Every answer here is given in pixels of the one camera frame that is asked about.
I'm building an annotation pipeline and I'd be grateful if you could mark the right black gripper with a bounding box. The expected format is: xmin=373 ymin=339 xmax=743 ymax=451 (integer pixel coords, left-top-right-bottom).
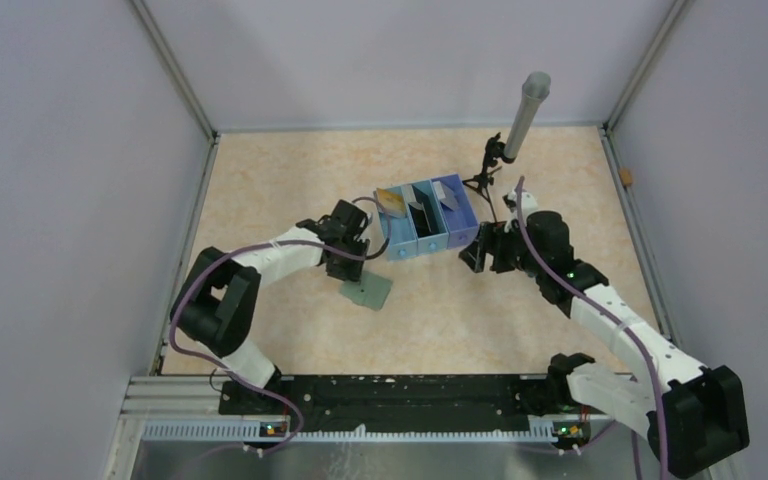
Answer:
xmin=459 ymin=217 xmax=545 ymax=278

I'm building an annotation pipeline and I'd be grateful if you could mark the green leather card holder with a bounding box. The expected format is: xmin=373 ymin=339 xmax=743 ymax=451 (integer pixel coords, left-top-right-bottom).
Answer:
xmin=339 ymin=271 xmax=393 ymax=311

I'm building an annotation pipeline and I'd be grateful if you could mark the gold credit card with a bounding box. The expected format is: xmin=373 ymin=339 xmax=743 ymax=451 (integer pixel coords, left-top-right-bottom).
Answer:
xmin=375 ymin=188 xmax=407 ymax=219

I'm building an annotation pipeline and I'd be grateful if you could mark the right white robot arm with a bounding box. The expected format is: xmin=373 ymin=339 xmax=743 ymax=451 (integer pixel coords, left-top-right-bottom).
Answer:
xmin=461 ymin=186 xmax=750 ymax=479

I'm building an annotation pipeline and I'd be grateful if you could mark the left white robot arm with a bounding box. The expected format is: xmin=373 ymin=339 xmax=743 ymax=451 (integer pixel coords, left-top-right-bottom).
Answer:
xmin=169 ymin=200 xmax=370 ymax=414

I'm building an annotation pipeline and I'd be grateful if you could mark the purple card tray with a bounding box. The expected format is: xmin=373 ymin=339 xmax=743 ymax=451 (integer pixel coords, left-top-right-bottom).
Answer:
xmin=431 ymin=174 xmax=479 ymax=249

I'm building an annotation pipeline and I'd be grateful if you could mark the light blue card tray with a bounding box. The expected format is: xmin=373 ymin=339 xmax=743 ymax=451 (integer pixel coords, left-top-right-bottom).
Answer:
xmin=377 ymin=187 xmax=418 ymax=261

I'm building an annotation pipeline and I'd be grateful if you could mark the middle blue card tray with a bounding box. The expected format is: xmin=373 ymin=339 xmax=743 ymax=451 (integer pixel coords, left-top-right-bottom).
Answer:
xmin=401 ymin=180 xmax=449 ymax=256

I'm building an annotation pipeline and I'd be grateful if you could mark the black credit card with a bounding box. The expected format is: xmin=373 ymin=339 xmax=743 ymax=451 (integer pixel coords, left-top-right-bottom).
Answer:
xmin=408 ymin=202 xmax=439 ymax=238

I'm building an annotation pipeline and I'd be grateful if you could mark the grey cylinder on tripod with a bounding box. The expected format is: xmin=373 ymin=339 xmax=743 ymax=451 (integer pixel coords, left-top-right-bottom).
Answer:
xmin=502 ymin=71 xmax=551 ymax=164

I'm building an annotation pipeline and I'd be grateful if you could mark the small brown wall piece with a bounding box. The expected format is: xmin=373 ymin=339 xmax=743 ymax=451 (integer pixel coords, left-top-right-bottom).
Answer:
xmin=618 ymin=168 xmax=634 ymax=188

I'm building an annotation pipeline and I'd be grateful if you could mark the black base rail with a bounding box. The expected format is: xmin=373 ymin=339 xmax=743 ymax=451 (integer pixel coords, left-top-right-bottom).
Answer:
xmin=218 ymin=374 xmax=597 ymax=434

